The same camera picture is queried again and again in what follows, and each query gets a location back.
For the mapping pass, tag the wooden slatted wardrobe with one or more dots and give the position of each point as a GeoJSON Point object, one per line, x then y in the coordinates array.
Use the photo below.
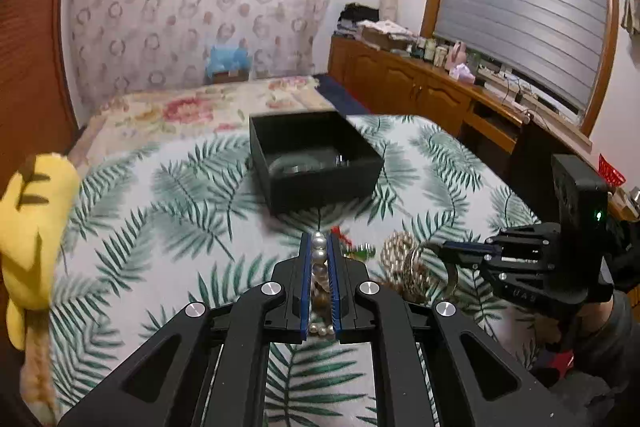
{"type": "Point", "coordinates": [30, 57]}

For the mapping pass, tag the pink tissue pack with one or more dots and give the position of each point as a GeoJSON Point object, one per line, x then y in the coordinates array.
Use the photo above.
{"type": "Point", "coordinates": [462, 73]}

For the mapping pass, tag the box with floral cloth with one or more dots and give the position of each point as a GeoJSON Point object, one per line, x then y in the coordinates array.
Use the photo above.
{"type": "Point", "coordinates": [387, 32]}

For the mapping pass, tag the yellow plush toy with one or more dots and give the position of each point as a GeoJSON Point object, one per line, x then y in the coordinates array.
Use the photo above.
{"type": "Point", "coordinates": [35, 227]}

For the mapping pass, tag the pink rabbit figure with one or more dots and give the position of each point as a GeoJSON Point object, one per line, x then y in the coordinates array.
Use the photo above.
{"type": "Point", "coordinates": [457, 53]}

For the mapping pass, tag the row of toiletry bottles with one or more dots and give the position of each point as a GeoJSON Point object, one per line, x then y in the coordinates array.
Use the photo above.
{"type": "Point", "coordinates": [429, 52]}

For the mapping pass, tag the wooden sideboard cabinet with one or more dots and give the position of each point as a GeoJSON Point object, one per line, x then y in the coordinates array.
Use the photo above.
{"type": "Point", "coordinates": [400, 77]}

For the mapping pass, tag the small cardboard box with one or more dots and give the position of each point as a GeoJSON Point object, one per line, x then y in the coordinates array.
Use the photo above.
{"type": "Point", "coordinates": [230, 77]}

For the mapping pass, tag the white power strip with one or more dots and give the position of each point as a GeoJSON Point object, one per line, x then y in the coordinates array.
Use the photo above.
{"type": "Point", "coordinates": [495, 71]}

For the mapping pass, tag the person's right forearm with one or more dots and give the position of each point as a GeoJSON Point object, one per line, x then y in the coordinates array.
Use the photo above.
{"type": "Point", "coordinates": [605, 347]}

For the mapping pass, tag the blue plush toy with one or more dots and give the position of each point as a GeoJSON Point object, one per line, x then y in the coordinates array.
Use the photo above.
{"type": "Point", "coordinates": [227, 57]}

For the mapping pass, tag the metal bangle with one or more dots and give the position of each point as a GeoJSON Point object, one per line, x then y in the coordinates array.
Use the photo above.
{"type": "Point", "coordinates": [452, 279]}
{"type": "Point", "coordinates": [295, 167]}

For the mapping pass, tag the pile of dark clothes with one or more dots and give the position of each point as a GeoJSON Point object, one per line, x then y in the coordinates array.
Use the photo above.
{"type": "Point", "coordinates": [357, 17]}

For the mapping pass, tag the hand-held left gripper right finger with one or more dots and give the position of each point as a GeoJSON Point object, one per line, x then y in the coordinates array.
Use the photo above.
{"type": "Point", "coordinates": [335, 287]}

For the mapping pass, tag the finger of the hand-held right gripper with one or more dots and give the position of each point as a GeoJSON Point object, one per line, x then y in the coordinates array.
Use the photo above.
{"type": "Point", "coordinates": [510, 279]}
{"type": "Point", "coordinates": [465, 249]}

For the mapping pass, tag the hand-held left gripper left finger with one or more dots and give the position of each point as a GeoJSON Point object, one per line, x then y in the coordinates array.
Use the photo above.
{"type": "Point", "coordinates": [303, 277]}

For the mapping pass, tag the black jewelry box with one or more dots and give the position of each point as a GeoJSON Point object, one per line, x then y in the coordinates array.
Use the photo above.
{"type": "Point", "coordinates": [320, 192]}

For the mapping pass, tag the orange fuzzy cloth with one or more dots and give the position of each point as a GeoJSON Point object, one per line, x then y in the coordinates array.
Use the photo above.
{"type": "Point", "coordinates": [37, 372]}

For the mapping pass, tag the red printed bedsheet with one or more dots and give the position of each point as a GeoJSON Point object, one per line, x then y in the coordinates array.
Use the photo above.
{"type": "Point", "coordinates": [562, 359]}

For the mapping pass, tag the green leaf print blanket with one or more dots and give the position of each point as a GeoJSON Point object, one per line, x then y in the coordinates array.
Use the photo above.
{"type": "Point", "coordinates": [150, 217]}

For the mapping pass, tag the floral blanket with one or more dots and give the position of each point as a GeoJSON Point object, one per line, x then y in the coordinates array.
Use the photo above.
{"type": "Point", "coordinates": [190, 107]}

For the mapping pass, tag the red basket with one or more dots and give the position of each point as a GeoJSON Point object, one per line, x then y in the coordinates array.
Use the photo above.
{"type": "Point", "coordinates": [611, 169]}

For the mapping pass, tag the navy blue blanket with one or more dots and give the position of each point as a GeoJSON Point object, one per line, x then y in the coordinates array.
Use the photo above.
{"type": "Point", "coordinates": [340, 92]}

